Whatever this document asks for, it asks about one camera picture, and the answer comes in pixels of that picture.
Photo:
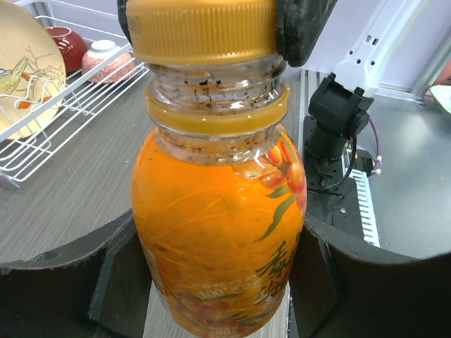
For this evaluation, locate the white slotted cable duct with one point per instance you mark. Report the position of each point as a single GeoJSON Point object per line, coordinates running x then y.
{"type": "Point", "coordinates": [369, 226]}

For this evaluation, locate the pink patterned bowl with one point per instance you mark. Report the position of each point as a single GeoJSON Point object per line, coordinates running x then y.
{"type": "Point", "coordinates": [112, 66]}

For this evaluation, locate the white wire dish rack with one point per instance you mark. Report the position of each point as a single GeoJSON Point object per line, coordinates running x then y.
{"type": "Point", "coordinates": [32, 141]}

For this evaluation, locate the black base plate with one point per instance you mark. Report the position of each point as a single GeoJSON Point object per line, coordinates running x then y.
{"type": "Point", "coordinates": [330, 199]}

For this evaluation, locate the orange juice bottle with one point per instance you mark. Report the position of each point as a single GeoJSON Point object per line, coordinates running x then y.
{"type": "Point", "coordinates": [219, 194]}

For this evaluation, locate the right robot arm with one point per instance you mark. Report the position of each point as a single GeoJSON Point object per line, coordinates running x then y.
{"type": "Point", "coordinates": [352, 70]}

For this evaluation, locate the red bowl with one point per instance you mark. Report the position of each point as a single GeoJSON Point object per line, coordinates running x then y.
{"type": "Point", "coordinates": [71, 45]}

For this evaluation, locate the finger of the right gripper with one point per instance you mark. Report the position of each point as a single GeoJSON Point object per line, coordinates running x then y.
{"type": "Point", "coordinates": [299, 24]}
{"type": "Point", "coordinates": [122, 17]}

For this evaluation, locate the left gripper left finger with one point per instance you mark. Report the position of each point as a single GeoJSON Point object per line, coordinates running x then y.
{"type": "Point", "coordinates": [95, 286]}

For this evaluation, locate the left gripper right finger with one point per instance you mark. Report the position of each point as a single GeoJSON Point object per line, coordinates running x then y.
{"type": "Point", "coordinates": [343, 287]}

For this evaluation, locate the cream floral plate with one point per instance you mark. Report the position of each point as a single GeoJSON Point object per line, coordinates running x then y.
{"type": "Point", "coordinates": [32, 67]}

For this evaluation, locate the orange bottle cap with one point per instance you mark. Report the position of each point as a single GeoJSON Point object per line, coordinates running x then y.
{"type": "Point", "coordinates": [201, 32]}

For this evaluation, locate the teal saucer with cup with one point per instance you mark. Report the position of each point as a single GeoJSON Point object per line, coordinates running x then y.
{"type": "Point", "coordinates": [441, 95]}

